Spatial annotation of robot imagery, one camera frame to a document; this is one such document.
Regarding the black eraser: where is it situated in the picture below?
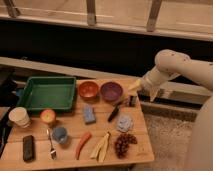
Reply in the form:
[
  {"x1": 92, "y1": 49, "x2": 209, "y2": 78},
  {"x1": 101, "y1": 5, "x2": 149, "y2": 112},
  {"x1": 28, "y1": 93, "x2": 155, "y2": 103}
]
[{"x1": 23, "y1": 135, "x2": 35, "y2": 162}]

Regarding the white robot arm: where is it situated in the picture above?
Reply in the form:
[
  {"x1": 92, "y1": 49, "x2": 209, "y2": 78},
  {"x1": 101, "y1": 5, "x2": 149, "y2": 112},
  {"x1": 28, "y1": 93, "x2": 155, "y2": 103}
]
[{"x1": 129, "y1": 49, "x2": 213, "y2": 171}]

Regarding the green plastic tray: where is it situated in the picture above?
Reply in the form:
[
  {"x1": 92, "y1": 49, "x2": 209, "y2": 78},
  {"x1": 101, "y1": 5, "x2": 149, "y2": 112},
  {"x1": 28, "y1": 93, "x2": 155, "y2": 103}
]
[{"x1": 17, "y1": 76, "x2": 76, "y2": 113}]

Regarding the purple bowl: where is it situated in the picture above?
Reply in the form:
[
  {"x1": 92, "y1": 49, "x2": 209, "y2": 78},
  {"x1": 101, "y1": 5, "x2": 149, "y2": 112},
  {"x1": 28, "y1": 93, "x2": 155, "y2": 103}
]
[{"x1": 100, "y1": 82, "x2": 123, "y2": 102}]

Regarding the crumpled white blue cloth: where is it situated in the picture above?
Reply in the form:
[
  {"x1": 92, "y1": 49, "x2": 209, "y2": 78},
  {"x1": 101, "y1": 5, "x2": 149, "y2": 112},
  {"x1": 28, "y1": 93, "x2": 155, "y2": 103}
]
[{"x1": 117, "y1": 115, "x2": 133, "y2": 132}]

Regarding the orange bowl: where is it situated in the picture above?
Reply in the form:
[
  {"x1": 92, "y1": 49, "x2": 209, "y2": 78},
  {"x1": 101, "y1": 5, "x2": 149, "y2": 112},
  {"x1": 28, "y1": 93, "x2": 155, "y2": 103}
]
[{"x1": 78, "y1": 81, "x2": 99, "y2": 100}]

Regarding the blue sponge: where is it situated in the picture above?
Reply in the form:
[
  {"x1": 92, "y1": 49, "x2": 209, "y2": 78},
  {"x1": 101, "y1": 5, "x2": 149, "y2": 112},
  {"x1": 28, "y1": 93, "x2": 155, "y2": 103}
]
[{"x1": 83, "y1": 105, "x2": 96, "y2": 124}]

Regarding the bunch of red grapes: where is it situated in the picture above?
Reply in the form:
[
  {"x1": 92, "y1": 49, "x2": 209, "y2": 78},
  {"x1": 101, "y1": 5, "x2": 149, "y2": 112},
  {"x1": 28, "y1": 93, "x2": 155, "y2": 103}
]
[{"x1": 114, "y1": 133, "x2": 137, "y2": 158}]

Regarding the yellow banana peel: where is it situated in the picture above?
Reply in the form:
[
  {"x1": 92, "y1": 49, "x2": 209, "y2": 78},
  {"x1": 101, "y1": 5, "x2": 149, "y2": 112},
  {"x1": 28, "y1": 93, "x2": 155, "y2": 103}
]
[{"x1": 90, "y1": 132, "x2": 111, "y2": 163}]

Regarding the orange carrot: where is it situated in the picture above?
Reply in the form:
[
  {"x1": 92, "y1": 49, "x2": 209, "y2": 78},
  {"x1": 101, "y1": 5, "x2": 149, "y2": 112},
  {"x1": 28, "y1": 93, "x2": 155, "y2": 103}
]
[{"x1": 75, "y1": 132, "x2": 92, "y2": 160}]

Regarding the blue cup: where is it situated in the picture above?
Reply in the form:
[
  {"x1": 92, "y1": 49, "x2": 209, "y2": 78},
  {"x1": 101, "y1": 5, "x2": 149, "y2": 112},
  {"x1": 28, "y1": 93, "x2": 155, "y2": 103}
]
[{"x1": 52, "y1": 127, "x2": 68, "y2": 144}]

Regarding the red yellow apple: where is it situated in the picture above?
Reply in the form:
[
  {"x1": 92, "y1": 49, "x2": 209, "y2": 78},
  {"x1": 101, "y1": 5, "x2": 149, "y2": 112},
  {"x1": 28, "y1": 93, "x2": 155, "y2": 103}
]
[{"x1": 40, "y1": 109, "x2": 56, "y2": 124}]

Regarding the silver fork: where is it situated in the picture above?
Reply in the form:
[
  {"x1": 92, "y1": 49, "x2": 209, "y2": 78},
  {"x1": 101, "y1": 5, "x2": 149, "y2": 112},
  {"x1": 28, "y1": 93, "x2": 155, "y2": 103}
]
[{"x1": 46, "y1": 129, "x2": 57, "y2": 160}]

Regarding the white paper cup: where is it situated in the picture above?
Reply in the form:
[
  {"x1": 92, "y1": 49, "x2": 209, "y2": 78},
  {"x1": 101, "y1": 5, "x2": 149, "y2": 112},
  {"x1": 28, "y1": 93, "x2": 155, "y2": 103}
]
[{"x1": 9, "y1": 107, "x2": 30, "y2": 128}]

